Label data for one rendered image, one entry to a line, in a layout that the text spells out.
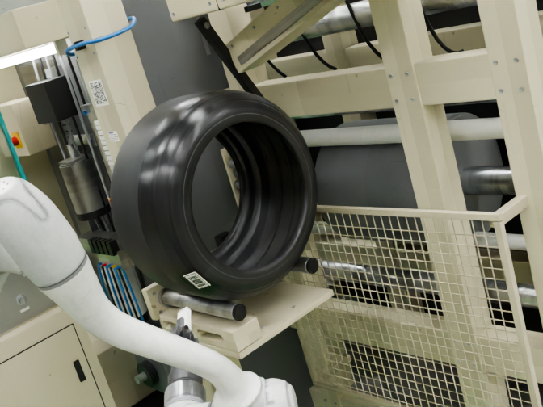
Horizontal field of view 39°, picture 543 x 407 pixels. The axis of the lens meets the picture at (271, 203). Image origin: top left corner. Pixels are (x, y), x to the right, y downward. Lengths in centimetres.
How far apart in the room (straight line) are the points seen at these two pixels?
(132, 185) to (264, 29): 61
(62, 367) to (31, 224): 129
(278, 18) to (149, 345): 108
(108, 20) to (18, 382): 111
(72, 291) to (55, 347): 117
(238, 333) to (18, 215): 88
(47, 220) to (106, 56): 98
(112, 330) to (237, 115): 76
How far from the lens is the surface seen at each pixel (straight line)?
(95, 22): 219
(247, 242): 229
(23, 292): 248
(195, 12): 220
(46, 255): 128
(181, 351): 143
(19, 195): 127
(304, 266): 213
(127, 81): 221
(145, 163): 188
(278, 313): 215
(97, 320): 138
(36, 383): 249
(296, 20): 210
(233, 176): 256
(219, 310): 202
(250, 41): 226
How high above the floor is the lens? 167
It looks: 16 degrees down
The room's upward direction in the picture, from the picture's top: 16 degrees counter-clockwise
